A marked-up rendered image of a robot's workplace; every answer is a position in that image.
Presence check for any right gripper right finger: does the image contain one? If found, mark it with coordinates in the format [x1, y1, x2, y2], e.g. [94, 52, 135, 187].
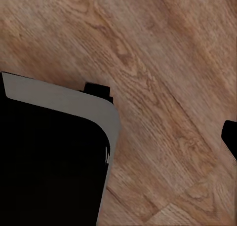
[221, 120, 237, 159]

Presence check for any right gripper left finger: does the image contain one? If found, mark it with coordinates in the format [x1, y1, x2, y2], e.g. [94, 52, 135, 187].
[0, 120, 26, 180]

